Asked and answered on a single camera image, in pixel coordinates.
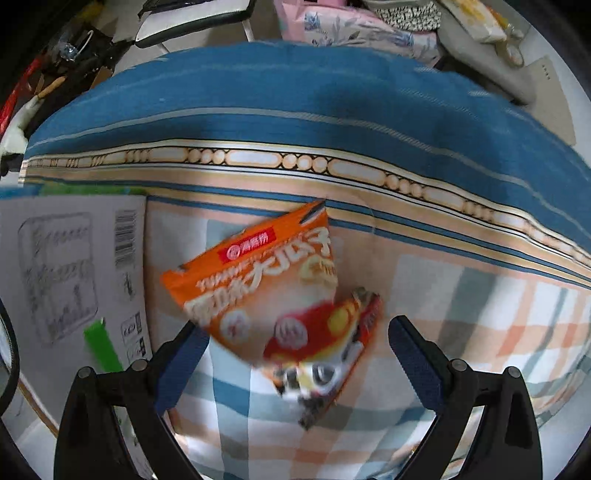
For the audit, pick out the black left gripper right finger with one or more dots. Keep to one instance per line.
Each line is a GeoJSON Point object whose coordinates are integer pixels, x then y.
{"type": "Point", "coordinates": [506, 444]}

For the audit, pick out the white goose plush toy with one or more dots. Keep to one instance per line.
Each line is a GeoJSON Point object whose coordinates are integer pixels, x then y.
{"type": "Point", "coordinates": [14, 140]}

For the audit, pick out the white black chair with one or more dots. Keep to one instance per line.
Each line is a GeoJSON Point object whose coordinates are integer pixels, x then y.
{"type": "Point", "coordinates": [161, 26]}

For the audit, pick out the tape roll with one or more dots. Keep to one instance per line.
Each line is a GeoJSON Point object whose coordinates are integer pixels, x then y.
{"type": "Point", "coordinates": [511, 54]}

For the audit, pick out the brown cardboard box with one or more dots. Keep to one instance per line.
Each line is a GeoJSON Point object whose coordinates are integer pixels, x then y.
{"type": "Point", "coordinates": [68, 262]}

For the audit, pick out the orange snack bag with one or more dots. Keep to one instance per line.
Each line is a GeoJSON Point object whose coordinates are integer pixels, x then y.
{"type": "Point", "coordinates": [269, 296]}

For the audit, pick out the grey chair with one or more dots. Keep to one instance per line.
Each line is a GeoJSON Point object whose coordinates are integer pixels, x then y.
{"type": "Point", "coordinates": [484, 60]}

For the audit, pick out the yellow printed snack bag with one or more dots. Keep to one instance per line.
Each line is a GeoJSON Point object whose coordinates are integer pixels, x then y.
{"type": "Point", "coordinates": [476, 18]}

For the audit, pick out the floral pink pillow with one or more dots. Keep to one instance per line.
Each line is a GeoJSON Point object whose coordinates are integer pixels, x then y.
{"type": "Point", "coordinates": [331, 26]}

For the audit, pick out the patterned black white bag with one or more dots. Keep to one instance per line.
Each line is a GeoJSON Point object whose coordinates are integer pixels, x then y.
{"type": "Point", "coordinates": [412, 16]}

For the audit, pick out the plaid checkered bed sheet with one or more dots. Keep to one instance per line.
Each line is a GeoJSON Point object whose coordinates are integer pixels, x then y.
{"type": "Point", "coordinates": [457, 207]}

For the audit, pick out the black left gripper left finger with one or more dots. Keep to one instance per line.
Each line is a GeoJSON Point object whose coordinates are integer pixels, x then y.
{"type": "Point", "coordinates": [90, 444]}

